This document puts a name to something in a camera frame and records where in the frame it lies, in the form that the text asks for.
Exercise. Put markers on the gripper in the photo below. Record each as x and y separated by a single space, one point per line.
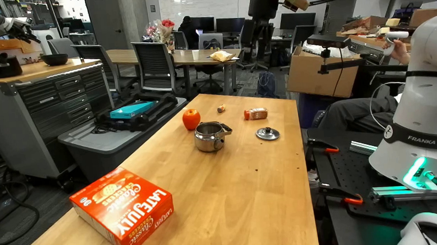
263 6

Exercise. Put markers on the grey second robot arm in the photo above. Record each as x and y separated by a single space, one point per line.
0 20

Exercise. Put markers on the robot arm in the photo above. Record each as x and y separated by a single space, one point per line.
429 84

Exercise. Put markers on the steel pot lid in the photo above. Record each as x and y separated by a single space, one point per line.
267 134

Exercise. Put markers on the steel pot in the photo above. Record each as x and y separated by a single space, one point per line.
209 137

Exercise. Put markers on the black lidded pot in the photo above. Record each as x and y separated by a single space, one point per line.
0 66

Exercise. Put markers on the monitor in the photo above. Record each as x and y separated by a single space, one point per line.
298 20
230 25
203 24

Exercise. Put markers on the black office chair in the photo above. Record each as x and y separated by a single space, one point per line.
300 36

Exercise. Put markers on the whiteboard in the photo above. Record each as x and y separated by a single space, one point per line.
202 2

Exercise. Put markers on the grey back office chair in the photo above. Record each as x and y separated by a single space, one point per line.
210 41

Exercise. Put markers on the yellow snack bag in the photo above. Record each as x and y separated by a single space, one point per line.
221 55

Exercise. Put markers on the blue bag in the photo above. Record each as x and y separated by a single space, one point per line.
266 85

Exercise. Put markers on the person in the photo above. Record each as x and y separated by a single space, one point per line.
188 32
356 114

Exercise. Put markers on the white paper cup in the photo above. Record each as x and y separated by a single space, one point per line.
195 55

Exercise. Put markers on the large cardboard box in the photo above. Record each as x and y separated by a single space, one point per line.
321 75

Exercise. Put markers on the wooden meeting table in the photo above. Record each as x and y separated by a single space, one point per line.
183 57

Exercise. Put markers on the open cardboard box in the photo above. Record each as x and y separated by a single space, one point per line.
363 23

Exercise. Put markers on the flower bouquet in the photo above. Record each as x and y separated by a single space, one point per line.
163 32

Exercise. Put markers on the spice bottle with orange cap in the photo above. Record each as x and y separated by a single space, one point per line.
257 114

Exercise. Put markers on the small cork-like bottle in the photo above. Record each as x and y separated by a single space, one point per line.
221 108

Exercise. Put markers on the mesh back office chair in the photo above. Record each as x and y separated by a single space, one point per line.
155 65
98 59

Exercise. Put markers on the orange fruit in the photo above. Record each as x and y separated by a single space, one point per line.
191 119

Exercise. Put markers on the hand controller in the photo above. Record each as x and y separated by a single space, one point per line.
394 37

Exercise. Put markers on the black and orange clamp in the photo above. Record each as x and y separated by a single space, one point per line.
322 146
343 196

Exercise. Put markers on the grey door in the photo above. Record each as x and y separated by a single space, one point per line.
104 19

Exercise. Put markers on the teal box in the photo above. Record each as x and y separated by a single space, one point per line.
132 109

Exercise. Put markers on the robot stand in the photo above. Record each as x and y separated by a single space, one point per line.
344 167

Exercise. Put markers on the grey padded chair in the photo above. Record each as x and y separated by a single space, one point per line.
61 47

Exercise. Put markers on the black bowl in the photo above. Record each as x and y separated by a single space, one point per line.
55 59

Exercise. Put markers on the grey storage bin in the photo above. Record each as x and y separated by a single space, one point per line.
101 150

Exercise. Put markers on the orange cracker box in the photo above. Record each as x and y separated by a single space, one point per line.
122 210

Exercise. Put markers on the grey tool cabinet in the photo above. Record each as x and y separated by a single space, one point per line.
30 124

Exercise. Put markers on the white headset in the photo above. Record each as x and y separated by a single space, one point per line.
433 230

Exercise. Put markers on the camera on mount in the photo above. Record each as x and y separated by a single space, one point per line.
328 40

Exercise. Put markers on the black folded frame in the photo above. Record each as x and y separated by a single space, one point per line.
152 115

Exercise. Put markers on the short aluminium rail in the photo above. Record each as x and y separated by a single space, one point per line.
362 147

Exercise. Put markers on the long aluminium rail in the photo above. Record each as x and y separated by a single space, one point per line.
390 193

